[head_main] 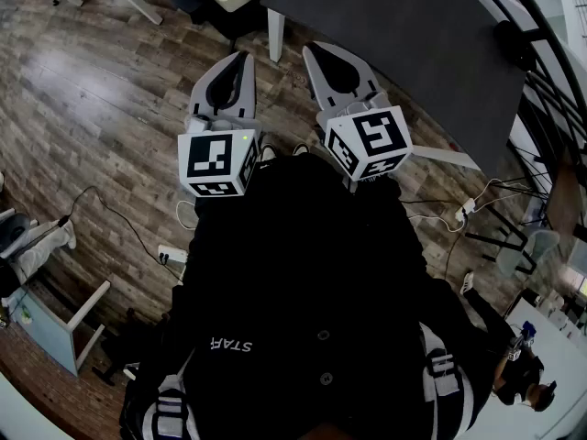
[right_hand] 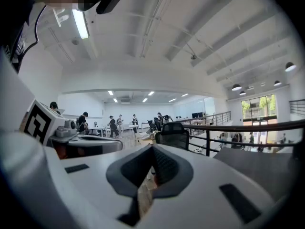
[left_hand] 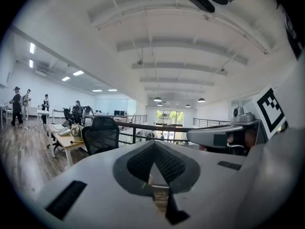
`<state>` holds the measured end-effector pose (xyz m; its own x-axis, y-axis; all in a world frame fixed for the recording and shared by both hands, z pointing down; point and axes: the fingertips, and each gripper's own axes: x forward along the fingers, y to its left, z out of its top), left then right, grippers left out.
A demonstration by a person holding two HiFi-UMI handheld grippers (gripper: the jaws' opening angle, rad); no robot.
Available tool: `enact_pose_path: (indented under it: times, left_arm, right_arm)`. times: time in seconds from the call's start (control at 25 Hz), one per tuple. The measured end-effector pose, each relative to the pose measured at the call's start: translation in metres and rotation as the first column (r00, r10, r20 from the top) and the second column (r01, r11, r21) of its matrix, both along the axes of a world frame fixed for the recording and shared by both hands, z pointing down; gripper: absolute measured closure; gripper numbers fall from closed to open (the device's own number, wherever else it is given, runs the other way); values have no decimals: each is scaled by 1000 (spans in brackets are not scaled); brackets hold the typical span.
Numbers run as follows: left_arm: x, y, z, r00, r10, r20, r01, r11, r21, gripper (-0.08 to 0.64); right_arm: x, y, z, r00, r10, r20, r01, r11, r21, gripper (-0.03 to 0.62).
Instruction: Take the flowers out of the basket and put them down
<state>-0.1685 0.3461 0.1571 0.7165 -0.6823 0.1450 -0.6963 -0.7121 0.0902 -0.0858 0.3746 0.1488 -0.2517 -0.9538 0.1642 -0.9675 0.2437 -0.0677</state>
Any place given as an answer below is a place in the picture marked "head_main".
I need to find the small white power adapter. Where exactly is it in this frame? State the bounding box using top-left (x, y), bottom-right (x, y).
top-left (455, 197), bottom-right (478, 223)

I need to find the black floor stand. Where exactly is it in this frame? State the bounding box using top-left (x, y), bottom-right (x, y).
top-left (91, 307), bottom-right (173, 387)

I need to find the white floor power strip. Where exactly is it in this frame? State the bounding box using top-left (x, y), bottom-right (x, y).
top-left (158, 244), bottom-right (189, 265)

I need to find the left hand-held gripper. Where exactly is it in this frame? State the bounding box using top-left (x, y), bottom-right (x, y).
top-left (177, 51), bottom-right (263, 198)

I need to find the grey plastic chair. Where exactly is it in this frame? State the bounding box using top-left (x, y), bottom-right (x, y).
top-left (463, 208), bottom-right (561, 280)

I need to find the white coiled cable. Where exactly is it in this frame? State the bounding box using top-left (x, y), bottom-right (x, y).
top-left (176, 199), bottom-right (199, 232)

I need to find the black metal railing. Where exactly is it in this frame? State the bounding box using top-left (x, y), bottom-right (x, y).
top-left (494, 0), bottom-right (587, 201)

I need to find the black table top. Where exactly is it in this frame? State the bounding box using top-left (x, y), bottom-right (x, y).
top-left (260, 0), bottom-right (528, 181)

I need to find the white work table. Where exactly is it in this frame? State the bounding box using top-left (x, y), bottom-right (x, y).
top-left (502, 286), bottom-right (587, 440)

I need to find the grey office chair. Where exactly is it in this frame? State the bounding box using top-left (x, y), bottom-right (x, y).
top-left (0, 208), bottom-right (38, 260)

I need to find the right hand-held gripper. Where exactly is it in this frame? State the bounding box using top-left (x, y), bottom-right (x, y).
top-left (301, 41), bottom-right (415, 183)

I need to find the person's black jacket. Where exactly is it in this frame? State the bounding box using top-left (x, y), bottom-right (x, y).
top-left (119, 153), bottom-right (510, 440)

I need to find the person's left forearm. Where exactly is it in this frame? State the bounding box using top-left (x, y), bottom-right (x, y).
top-left (185, 192), bottom-right (249, 274)

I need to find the person's right forearm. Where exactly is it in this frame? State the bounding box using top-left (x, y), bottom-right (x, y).
top-left (343, 176), bottom-right (430, 274)

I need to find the grey striped backpack strap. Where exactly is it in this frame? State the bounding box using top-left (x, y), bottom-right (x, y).
top-left (140, 373), bottom-right (203, 440)
top-left (419, 322), bottom-right (473, 435)

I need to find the white desk with blue panel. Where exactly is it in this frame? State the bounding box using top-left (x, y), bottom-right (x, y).
top-left (8, 280), bottom-right (113, 379)

